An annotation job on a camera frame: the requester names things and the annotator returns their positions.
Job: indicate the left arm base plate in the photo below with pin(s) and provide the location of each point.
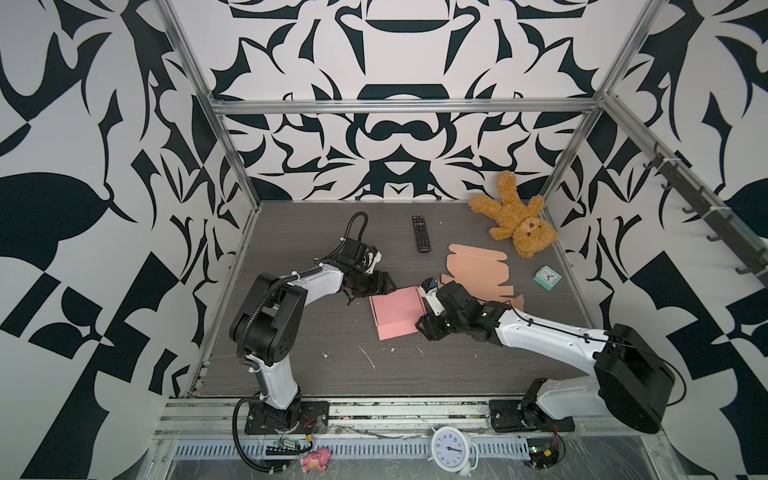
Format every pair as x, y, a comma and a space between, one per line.
263, 419

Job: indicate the green circuit board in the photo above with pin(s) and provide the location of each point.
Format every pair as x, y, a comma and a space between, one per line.
287, 447

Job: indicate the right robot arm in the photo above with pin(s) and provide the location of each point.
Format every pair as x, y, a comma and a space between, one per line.
621, 375

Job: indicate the black wall hook rack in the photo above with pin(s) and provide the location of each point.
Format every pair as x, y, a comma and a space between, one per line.
701, 202

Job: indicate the pink paper box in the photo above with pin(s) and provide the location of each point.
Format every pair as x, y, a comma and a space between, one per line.
396, 314

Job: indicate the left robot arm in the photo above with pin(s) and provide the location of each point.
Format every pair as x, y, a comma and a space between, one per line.
267, 324

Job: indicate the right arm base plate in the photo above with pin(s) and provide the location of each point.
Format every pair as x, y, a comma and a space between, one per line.
512, 416

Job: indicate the small green alarm clock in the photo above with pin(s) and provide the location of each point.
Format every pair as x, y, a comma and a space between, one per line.
547, 278

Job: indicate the white round table clock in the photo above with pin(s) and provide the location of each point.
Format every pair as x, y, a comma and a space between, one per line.
453, 451

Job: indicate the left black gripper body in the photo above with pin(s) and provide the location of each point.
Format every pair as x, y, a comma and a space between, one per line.
369, 285

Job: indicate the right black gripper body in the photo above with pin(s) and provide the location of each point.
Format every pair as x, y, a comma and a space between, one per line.
443, 324

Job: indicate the brown teddy bear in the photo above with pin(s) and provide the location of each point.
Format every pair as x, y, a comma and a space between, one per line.
514, 219

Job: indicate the peach flat paper box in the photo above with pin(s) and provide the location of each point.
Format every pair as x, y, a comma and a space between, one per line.
482, 272

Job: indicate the black tv remote control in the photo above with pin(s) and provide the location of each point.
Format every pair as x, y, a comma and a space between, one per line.
422, 239

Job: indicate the small pink toy figure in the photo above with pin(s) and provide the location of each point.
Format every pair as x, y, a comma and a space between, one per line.
316, 460

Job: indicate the black electronics module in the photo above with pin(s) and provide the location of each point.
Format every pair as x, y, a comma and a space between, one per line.
544, 453

